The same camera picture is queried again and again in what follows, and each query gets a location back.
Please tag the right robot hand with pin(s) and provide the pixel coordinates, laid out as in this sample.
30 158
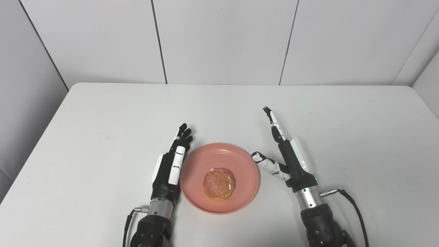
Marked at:
291 161

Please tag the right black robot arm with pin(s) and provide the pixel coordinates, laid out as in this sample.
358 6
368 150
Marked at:
317 219

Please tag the cream puff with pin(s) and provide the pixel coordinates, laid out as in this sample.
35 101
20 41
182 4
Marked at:
219 183

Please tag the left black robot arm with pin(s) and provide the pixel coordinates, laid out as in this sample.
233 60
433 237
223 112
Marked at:
154 224

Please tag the pink plate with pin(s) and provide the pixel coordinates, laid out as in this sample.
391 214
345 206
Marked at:
219 178

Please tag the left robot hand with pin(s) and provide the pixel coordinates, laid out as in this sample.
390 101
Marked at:
168 171

